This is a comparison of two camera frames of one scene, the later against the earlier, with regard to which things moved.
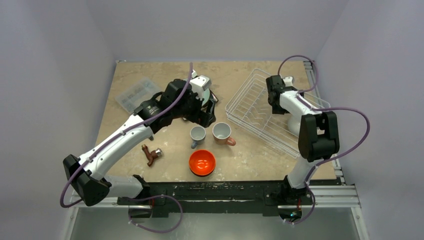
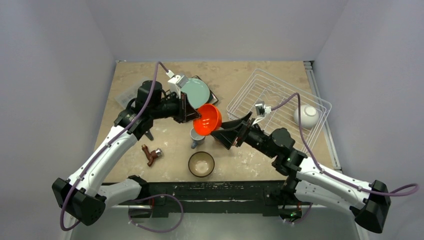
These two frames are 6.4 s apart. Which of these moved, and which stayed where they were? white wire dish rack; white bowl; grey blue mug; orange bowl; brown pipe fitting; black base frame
Moved: white bowl; orange bowl
Stayed: black base frame; grey blue mug; white wire dish rack; brown pipe fitting
